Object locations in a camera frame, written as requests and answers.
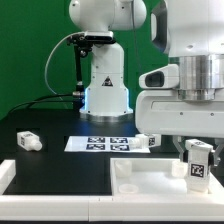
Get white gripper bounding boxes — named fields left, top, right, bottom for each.
left=135, top=89, right=224, bottom=166

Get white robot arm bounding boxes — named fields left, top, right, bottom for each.
left=69, top=0, right=224, bottom=139

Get paper sheet with markers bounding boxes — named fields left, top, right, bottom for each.
left=65, top=136, right=150, bottom=153

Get white U-shaped border fence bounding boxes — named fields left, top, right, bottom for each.
left=0, top=160, right=224, bottom=222

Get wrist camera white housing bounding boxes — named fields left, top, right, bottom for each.
left=139, top=64, right=180, bottom=89

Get black camera stand pole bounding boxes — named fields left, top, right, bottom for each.
left=74, top=47, right=84, bottom=109

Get black camera on stand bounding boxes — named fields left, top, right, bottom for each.
left=66, top=31, right=116, bottom=51

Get black cables on table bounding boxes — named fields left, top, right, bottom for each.
left=6, top=94, right=84, bottom=116

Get grey camera cable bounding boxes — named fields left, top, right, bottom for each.
left=44, top=32, right=83, bottom=101

